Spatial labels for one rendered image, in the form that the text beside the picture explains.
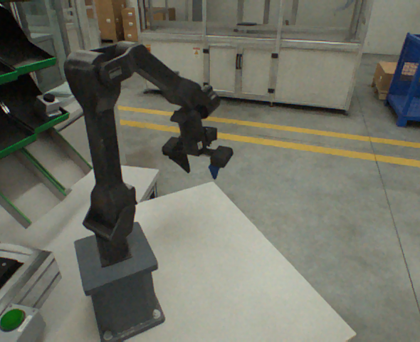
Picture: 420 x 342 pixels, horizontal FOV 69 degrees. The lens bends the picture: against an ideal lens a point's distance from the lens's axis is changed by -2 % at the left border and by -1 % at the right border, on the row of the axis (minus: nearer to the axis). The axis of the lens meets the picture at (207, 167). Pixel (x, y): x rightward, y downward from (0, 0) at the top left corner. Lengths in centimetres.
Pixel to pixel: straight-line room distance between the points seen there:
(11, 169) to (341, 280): 182
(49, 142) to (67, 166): 10
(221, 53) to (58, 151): 362
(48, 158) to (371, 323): 174
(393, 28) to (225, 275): 841
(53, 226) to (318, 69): 380
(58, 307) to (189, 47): 410
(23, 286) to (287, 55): 398
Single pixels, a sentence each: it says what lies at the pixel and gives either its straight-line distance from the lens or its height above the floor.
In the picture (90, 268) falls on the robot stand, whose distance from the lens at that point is 68.
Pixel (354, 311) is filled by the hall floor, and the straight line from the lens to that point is 202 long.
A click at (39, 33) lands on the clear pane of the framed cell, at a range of 206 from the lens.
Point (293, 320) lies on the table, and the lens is 84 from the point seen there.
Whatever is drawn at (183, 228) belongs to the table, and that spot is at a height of 86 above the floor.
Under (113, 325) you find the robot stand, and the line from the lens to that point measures 77.
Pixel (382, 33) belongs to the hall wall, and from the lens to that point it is 895.
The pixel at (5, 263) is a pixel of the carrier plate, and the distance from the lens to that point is 90.
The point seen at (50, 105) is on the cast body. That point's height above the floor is 125.
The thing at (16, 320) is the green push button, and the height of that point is 97.
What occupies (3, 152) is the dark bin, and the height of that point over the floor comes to 120.
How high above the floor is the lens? 155
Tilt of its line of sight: 32 degrees down
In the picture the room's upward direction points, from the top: straight up
